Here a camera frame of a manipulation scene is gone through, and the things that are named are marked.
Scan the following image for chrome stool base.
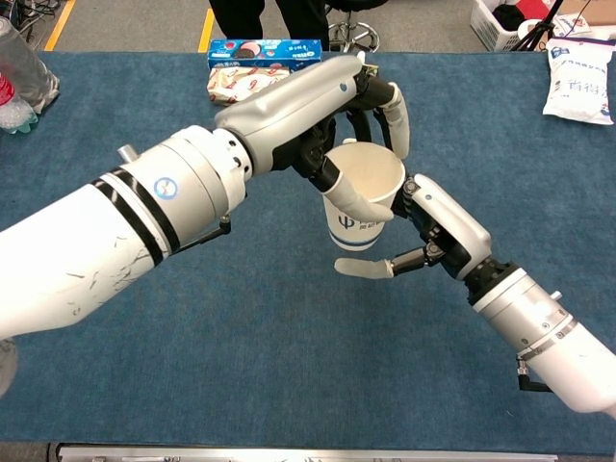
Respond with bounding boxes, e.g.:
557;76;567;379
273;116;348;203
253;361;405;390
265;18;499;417
325;0;387;53

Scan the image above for cream red-patterned snack box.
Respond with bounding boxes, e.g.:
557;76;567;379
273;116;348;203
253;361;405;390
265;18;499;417
206;64;293;108

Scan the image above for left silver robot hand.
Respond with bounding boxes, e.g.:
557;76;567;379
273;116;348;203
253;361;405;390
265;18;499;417
213;51;412;224

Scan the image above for red strawberry snack pouch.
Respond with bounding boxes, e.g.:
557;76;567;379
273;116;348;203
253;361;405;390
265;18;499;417
355;49;380;79

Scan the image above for person in black trousers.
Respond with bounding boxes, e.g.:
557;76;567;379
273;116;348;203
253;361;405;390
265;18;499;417
208;0;332;52

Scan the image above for small white printed package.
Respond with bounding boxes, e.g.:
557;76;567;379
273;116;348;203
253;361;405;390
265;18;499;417
552;13;591;39

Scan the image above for white paper cup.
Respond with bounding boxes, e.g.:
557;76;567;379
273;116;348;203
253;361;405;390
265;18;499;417
322;138;407;253

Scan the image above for white plastic laundry basket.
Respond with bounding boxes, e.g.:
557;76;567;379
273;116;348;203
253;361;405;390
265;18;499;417
469;0;548;53

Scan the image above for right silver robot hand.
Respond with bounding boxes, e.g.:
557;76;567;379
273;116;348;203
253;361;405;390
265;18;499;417
333;173;493;282

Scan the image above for silver metal table rail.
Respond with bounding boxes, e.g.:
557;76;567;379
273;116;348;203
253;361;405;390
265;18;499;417
57;444;559;462

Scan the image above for brown cardboard box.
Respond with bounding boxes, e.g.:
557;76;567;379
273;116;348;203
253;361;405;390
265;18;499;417
560;0;616;27

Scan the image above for blue felt table mat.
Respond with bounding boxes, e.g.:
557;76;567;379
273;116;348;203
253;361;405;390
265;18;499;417
0;50;616;456

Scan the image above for red-labelled plastic bottle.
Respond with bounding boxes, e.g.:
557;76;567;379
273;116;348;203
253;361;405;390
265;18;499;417
0;71;39;136

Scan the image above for clear plastic bottle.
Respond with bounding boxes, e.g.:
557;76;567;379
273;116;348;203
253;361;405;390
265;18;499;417
0;16;62;115

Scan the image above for white snack bag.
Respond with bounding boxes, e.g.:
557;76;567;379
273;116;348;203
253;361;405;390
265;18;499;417
542;37;616;126

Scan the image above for blue Oreo cookie box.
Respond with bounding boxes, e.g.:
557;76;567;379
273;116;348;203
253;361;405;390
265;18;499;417
207;38;323;72

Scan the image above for black tripod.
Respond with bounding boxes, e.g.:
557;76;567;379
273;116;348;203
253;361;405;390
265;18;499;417
509;0;565;53

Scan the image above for black floor cables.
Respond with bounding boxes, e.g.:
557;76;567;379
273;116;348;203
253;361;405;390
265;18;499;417
0;0;63;45

